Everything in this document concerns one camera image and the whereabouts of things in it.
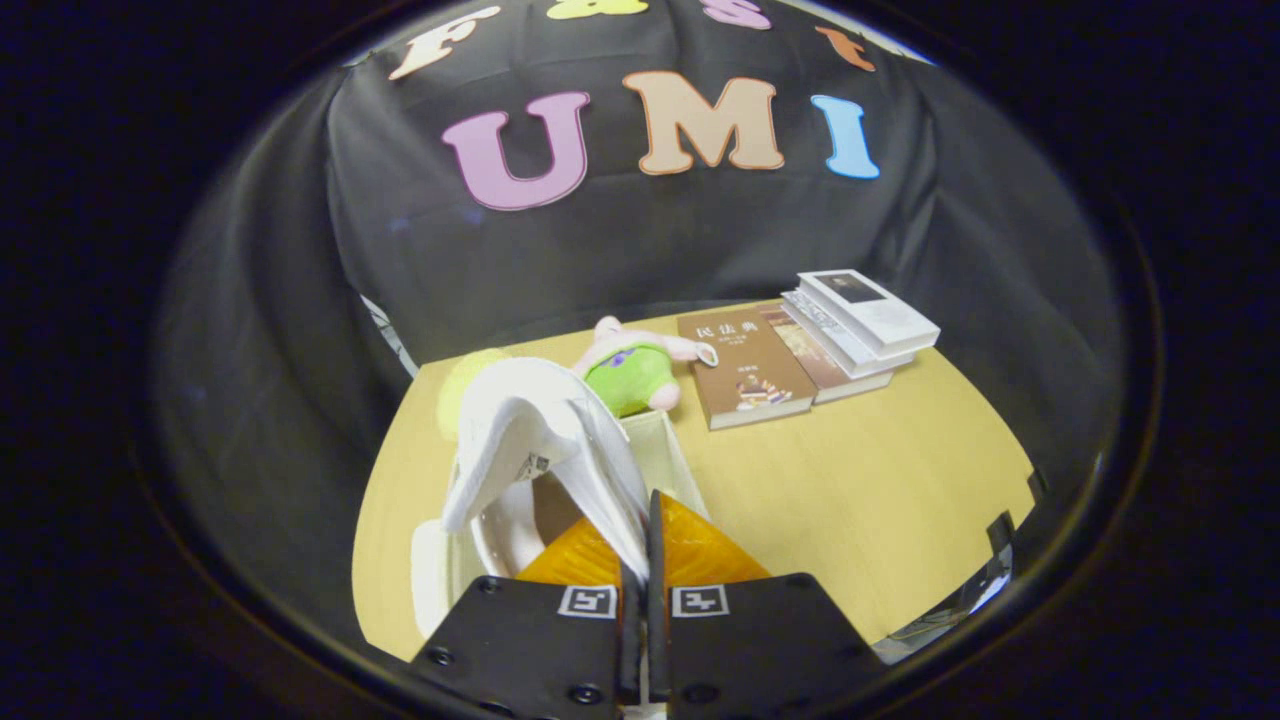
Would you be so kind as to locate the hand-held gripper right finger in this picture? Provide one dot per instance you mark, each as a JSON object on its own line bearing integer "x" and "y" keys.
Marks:
{"x": 760, "y": 640}

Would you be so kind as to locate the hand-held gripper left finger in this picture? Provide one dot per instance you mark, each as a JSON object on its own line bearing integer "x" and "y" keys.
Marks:
{"x": 530, "y": 650}

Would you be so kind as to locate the beige fabric storage box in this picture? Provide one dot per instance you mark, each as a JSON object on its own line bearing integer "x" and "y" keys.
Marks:
{"x": 660, "y": 450}

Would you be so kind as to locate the black table clamp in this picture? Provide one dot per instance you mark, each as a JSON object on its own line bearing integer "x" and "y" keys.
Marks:
{"x": 1037, "y": 484}
{"x": 1000, "y": 535}

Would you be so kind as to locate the yellow plush ball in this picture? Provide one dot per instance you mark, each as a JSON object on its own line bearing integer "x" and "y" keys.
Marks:
{"x": 455, "y": 395}

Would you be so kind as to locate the brown picture cover book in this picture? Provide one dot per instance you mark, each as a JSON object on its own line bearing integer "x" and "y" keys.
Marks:
{"x": 740, "y": 360}

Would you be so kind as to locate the green pink plush toy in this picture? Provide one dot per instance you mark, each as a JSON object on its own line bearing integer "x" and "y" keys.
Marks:
{"x": 630, "y": 380}

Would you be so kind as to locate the brown book under white books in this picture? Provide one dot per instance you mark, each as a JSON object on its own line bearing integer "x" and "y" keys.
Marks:
{"x": 810, "y": 350}

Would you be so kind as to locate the plain white book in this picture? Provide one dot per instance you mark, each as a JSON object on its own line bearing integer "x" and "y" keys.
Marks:
{"x": 830, "y": 335}

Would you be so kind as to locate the white book with dark photo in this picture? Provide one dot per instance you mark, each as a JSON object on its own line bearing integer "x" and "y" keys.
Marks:
{"x": 880, "y": 315}

